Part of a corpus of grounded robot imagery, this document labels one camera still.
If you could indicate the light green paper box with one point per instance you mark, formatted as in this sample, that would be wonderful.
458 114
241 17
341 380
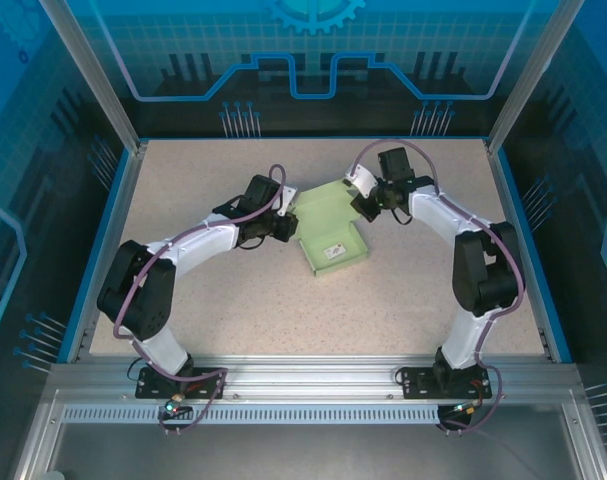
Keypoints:
323 205

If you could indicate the small white printed card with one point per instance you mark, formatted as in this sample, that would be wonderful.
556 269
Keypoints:
334 251

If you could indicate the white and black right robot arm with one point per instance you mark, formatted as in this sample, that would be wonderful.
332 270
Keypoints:
463 340

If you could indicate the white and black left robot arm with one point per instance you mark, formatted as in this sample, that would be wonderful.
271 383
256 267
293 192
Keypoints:
198 245

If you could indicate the blue table edge strip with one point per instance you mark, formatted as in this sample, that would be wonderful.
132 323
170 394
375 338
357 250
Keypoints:
303 137
538 250
95 250

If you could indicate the small black LED module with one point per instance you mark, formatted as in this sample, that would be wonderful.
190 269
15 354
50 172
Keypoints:
465 407
172 406

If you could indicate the grey round cap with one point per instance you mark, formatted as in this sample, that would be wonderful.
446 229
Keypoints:
53 475

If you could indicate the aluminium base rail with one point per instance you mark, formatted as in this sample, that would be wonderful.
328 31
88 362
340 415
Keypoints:
308 372

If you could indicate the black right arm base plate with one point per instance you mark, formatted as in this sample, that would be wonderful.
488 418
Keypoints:
413 382

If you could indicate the aluminium frame post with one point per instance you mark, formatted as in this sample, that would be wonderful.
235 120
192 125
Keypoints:
533 75
93 75

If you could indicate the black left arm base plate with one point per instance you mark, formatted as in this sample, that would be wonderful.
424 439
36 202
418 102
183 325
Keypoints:
144 393

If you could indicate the aluminium lower frame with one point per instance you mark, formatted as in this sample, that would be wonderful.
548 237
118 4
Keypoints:
38 440

